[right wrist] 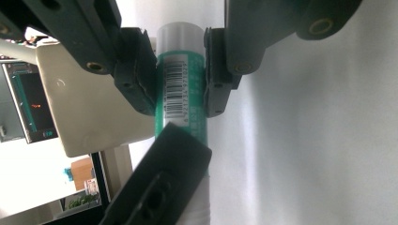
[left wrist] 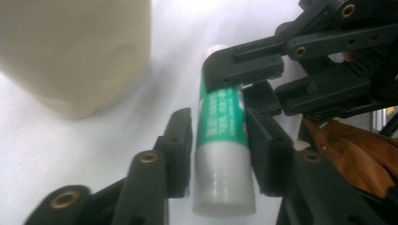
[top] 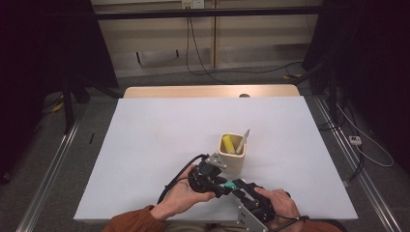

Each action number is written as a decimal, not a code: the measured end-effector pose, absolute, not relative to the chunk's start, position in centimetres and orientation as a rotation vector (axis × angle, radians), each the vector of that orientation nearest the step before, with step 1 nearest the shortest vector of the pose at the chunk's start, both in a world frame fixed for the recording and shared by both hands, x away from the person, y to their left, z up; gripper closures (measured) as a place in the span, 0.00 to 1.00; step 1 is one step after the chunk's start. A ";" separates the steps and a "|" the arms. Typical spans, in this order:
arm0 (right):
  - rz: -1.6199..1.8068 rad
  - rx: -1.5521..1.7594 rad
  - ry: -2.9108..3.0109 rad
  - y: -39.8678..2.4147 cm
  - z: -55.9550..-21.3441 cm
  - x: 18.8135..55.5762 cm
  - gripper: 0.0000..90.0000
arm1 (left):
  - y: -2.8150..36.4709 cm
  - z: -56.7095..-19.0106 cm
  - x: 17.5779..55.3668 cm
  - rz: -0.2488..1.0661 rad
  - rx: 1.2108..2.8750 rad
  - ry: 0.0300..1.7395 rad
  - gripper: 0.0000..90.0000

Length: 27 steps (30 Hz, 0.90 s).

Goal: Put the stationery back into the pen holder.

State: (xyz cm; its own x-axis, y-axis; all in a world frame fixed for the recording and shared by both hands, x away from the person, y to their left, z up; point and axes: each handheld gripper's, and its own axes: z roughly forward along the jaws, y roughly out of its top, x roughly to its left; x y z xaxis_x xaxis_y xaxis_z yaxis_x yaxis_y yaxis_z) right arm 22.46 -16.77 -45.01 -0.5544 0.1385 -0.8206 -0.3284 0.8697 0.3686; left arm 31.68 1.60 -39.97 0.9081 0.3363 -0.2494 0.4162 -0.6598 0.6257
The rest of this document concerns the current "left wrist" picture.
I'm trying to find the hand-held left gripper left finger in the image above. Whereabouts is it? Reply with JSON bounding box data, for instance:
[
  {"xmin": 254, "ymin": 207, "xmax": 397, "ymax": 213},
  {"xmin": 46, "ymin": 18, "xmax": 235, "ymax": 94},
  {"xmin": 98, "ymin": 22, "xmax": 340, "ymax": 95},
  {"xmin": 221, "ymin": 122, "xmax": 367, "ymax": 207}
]
[{"xmin": 112, "ymin": 107, "xmax": 193, "ymax": 225}]

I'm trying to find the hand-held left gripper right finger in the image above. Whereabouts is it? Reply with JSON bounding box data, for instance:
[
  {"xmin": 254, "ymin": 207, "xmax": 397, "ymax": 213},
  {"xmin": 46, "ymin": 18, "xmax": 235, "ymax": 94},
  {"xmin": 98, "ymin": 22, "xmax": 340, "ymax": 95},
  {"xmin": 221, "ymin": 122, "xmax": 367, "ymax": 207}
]
[{"xmin": 244, "ymin": 108, "xmax": 398, "ymax": 225}]

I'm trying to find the green white glue stick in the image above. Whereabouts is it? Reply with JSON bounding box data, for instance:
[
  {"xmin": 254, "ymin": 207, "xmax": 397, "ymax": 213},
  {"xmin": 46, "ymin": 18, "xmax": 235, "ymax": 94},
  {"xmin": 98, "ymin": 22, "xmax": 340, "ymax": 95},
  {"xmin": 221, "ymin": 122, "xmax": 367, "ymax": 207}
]
[{"xmin": 191, "ymin": 44, "xmax": 257, "ymax": 218}]

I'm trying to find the beige square pen holder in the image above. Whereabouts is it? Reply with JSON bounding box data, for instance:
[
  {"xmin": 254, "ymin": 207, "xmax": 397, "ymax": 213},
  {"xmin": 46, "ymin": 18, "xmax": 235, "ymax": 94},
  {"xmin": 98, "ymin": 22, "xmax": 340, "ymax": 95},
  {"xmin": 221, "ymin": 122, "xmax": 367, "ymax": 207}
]
[{"xmin": 0, "ymin": 0, "xmax": 153, "ymax": 120}]

